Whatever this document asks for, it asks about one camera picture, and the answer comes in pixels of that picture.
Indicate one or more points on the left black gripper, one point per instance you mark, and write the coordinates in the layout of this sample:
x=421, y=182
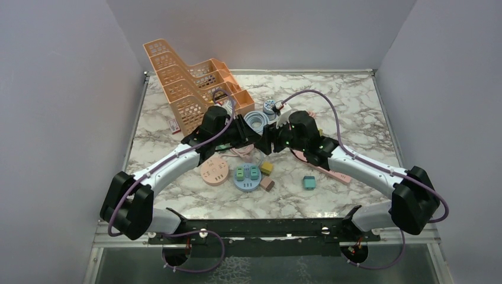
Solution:
x=246, y=135

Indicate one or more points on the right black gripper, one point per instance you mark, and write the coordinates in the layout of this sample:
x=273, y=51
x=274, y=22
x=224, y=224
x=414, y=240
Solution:
x=270, y=134

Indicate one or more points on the dark green usb charger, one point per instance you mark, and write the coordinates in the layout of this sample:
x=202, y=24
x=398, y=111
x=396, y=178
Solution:
x=223, y=148

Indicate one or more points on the teal blue usb charger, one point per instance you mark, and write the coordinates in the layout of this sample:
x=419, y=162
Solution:
x=309, y=182

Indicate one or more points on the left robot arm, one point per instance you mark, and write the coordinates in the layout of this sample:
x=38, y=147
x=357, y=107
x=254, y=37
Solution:
x=128, y=206

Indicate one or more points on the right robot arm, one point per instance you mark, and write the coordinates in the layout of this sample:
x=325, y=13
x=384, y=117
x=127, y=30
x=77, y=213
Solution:
x=412, y=200

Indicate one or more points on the round blue patterned tin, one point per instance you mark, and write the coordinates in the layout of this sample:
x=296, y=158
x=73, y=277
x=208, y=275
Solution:
x=268, y=109

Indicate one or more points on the yellow usb charger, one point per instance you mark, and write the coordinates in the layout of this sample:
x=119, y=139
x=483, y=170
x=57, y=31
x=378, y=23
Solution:
x=266, y=168

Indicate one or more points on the pink power strip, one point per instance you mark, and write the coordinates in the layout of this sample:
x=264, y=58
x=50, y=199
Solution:
x=344, y=179

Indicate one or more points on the blue round power socket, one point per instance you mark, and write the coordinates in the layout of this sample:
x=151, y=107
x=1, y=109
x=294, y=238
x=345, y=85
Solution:
x=247, y=185

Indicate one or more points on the pink round power socket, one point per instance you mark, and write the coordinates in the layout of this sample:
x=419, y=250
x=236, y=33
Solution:
x=214, y=171

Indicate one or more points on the brown pink usb charger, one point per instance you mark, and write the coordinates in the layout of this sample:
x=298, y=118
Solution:
x=267, y=183

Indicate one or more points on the orange plastic file organizer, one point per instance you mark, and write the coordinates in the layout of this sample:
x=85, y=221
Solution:
x=189, y=88

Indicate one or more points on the red white small box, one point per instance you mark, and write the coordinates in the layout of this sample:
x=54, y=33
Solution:
x=174, y=126

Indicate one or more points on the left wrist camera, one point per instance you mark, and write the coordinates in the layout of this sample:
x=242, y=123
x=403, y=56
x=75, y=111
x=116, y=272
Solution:
x=229, y=105

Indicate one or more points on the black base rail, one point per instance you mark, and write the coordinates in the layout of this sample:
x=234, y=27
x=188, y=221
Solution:
x=259, y=238

